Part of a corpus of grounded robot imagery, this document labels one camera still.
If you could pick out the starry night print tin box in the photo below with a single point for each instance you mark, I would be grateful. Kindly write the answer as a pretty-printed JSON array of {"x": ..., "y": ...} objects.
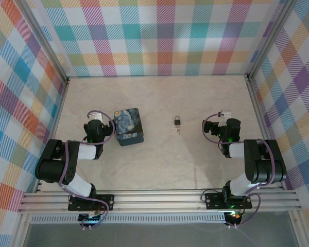
[{"x": 127, "y": 126}]

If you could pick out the small silver key bunch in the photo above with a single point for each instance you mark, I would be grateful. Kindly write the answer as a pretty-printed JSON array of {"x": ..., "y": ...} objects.
[{"x": 176, "y": 130}]

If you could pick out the black padlock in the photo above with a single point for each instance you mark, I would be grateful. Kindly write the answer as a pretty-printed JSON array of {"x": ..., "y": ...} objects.
[{"x": 177, "y": 122}]

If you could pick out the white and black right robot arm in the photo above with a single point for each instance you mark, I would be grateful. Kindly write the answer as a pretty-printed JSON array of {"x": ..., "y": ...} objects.
[{"x": 262, "y": 164}]

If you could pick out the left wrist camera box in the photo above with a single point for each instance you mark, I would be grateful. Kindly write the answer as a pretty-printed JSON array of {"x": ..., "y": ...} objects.
[{"x": 95, "y": 116}]

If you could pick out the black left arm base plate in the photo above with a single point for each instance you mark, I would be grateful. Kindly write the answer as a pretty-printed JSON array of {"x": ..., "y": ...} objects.
[{"x": 105, "y": 202}]

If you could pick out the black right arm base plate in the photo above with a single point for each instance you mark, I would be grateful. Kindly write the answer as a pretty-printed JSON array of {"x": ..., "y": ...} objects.
[{"x": 213, "y": 200}]

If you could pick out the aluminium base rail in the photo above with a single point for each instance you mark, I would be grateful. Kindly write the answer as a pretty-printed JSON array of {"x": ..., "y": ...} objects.
[{"x": 157, "y": 202}]

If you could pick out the aluminium corner post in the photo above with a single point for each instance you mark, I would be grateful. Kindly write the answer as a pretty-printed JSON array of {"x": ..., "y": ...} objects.
[
  {"x": 50, "y": 50},
  {"x": 269, "y": 38}
]

